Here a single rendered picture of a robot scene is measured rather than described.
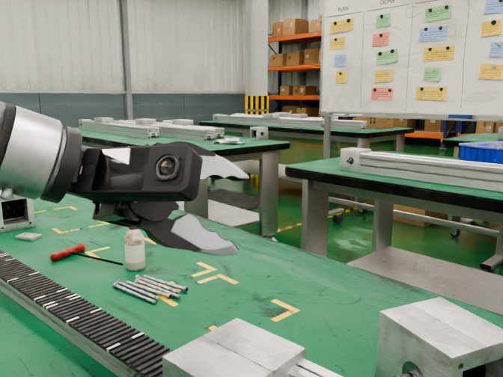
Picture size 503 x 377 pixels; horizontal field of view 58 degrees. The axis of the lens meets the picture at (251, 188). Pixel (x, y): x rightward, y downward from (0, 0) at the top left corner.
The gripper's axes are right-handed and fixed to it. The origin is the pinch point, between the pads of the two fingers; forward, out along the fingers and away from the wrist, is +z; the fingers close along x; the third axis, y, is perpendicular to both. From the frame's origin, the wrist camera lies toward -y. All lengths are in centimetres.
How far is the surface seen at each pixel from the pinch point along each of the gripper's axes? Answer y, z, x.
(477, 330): -17.6, 18.7, 9.5
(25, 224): 83, -6, -3
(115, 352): 12.3, -6.0, 17.3
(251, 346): -5.7, -0.5, 13.8
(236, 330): -2.5, -0.1, 12.7
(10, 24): 1003, 32, -521
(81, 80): 1042, 210, -478
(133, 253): 40.6, 5.8, 3.1
